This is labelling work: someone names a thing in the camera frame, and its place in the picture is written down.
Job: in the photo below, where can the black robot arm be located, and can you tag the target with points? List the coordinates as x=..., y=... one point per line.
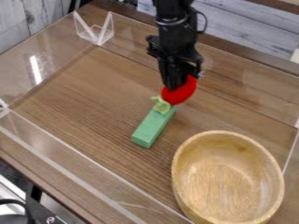
x=177, y=11

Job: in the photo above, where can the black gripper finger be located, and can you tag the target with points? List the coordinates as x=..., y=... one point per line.
x=171, y=73
x=192, y=74

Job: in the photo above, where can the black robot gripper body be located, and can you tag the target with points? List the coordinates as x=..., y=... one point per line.
x=173, y=44

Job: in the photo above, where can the clear acrylic enclosure wall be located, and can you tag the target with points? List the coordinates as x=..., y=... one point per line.
x=76, y=86

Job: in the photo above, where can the green rectangular block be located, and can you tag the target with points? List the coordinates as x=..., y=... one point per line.
x=151, y=127

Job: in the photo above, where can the wooden bowl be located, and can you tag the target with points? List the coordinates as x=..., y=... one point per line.
x=227, y=181

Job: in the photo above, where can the red plush strawberry toy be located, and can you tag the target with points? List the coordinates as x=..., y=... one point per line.
x=171, y=98

